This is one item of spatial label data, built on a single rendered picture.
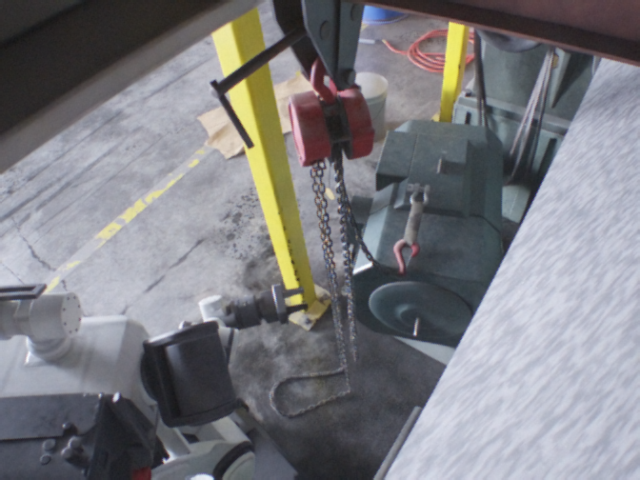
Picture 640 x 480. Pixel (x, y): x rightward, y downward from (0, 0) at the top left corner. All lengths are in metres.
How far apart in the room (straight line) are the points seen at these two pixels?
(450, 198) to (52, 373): 1.16
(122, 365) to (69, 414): 0.10
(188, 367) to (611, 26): 0.73
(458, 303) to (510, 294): 0.89
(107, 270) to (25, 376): 2.01
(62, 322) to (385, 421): 1.52
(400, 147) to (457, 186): 0.27
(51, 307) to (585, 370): 0.64
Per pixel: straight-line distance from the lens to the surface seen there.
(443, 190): 1.47
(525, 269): 0.53
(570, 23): 0.64
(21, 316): 0.72
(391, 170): 1.53
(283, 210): 1.61
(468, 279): 1.30
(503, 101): 1.95
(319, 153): 0.85
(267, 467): 1.78
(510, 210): 2.22
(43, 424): 0.74
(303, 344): 2.13
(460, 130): 1.78
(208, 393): 0.72
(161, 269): 2.61
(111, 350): 0.76
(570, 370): 0.43
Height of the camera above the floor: 1.90
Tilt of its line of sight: 50 degrees down
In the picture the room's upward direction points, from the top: 8 degrees counter-clockwise
